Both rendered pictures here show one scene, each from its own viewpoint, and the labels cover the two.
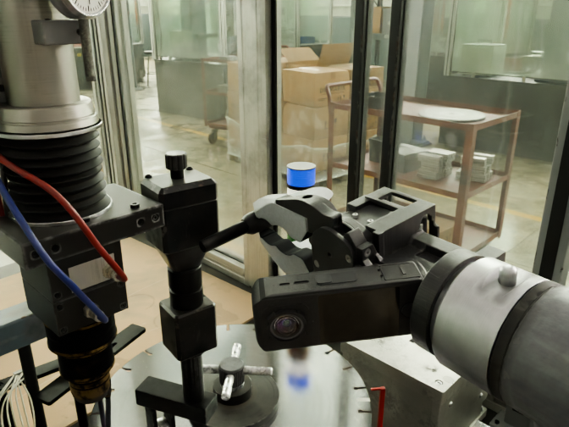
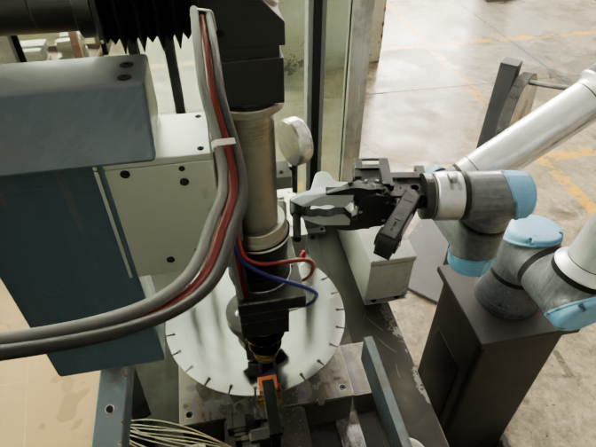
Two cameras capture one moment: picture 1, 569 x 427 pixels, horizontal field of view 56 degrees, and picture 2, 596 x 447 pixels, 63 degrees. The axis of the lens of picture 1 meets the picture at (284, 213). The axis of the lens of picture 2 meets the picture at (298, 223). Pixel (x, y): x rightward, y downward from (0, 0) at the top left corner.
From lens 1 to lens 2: 0.58 m
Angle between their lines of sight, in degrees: 50
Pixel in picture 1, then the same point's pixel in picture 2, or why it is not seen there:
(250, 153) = not seen: hidden behind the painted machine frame
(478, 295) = (452, 191)
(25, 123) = (280, 235)
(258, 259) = not seen: hidden behind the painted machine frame
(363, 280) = (408, 207)
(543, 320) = (477, 188)
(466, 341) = (455, 207)
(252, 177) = not seen: hidden behind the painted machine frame
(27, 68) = (274, 205)
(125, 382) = (191, 357)
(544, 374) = (485, 205)
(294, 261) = (335, 216)
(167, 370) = (199, 332)
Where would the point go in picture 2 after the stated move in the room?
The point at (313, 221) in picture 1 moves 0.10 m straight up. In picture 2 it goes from (360, 194) to (367, 134)
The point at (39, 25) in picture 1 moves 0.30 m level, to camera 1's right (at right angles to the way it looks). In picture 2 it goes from (287, 179) to (412, 74)
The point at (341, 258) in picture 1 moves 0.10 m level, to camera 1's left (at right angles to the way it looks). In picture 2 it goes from (382, 204) to (348, 243)
